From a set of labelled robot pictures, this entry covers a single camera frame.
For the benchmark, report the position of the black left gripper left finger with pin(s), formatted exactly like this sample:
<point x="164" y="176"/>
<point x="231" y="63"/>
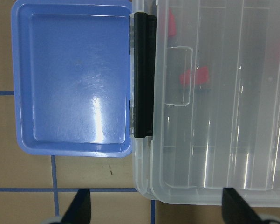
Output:
<point x="79" y="211"/>

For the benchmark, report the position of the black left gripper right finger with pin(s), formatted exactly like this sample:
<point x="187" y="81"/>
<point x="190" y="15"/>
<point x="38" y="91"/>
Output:
<point x="235" y="210"/>

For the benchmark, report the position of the red block in box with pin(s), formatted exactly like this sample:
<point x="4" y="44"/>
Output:
<point x="201" y="77"/>

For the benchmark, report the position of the clear plastic storage box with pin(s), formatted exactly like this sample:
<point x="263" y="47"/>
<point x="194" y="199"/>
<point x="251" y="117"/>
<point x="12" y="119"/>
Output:
<point x="226" y="132"/>

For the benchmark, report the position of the blue plastic tray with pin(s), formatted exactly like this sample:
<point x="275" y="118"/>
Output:
<point x="71" y="67"/>

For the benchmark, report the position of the black box latch handle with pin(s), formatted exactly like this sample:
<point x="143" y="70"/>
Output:
<point x="144" y="71"/>

